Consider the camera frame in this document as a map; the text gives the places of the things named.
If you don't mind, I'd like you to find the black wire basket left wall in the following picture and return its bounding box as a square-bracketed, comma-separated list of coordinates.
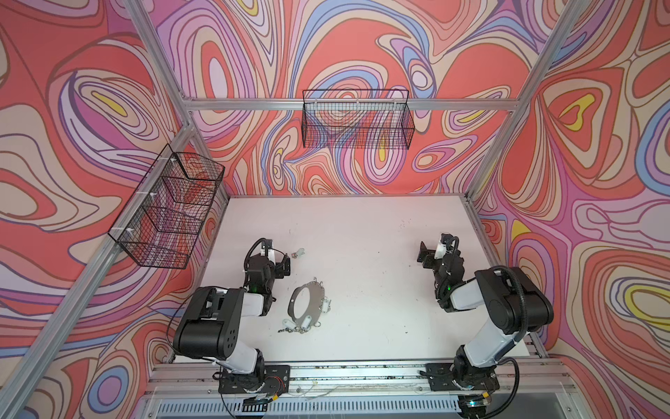
[107, 146, 225, 270]

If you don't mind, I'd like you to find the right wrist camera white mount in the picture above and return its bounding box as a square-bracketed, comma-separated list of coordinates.
[434, 233, 460, 259]

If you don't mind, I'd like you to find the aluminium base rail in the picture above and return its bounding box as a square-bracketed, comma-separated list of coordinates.
[132, 358, 595, 418]

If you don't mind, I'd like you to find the black wire basket wall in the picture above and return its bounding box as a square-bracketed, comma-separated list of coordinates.
[107, 146, 225, 270]
[301, 87, 415, 150]

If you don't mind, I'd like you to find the black wire basket back wall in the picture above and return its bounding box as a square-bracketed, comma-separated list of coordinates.
[301, 87, 415, 150]

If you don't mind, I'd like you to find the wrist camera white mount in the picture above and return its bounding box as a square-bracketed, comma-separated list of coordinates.
[434, 233, 460, 259]
[260, 238, 277, 263]

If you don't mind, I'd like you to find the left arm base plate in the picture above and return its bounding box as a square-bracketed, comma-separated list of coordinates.
[212, 364, 291, 396]

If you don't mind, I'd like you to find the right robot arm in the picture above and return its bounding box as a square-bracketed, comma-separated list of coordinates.
[417, 234, 554, 391]

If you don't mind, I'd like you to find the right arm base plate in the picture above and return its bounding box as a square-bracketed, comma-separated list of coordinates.
[419, 363, 500, 393]

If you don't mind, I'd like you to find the perforated metal ring plate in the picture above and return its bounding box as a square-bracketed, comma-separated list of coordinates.
[287, 278, 332, 328]

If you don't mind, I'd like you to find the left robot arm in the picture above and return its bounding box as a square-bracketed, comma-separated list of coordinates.
[171, 237, 291, 393]

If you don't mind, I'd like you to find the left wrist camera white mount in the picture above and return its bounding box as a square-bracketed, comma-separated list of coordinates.
[260, 238, 277, 263]

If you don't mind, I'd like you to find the bunch of small keys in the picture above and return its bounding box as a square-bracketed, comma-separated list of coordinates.
[278, 319, 321, 334]

